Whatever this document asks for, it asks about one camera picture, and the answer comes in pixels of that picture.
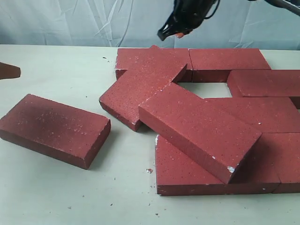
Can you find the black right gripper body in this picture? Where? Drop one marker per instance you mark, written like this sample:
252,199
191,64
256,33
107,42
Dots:
190,14

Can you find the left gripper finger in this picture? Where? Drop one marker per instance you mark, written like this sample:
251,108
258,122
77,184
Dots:
8,71

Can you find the diagonal top red brick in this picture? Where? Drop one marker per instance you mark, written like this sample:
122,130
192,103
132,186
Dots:
211,137

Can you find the right second-row red brick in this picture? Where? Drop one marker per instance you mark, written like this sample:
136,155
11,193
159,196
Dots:
265,83

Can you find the right third-row red brick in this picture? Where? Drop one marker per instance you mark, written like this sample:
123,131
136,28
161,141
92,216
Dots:
268,114

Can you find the white fabric backdrop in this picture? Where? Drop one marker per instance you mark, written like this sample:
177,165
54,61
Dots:
134,23

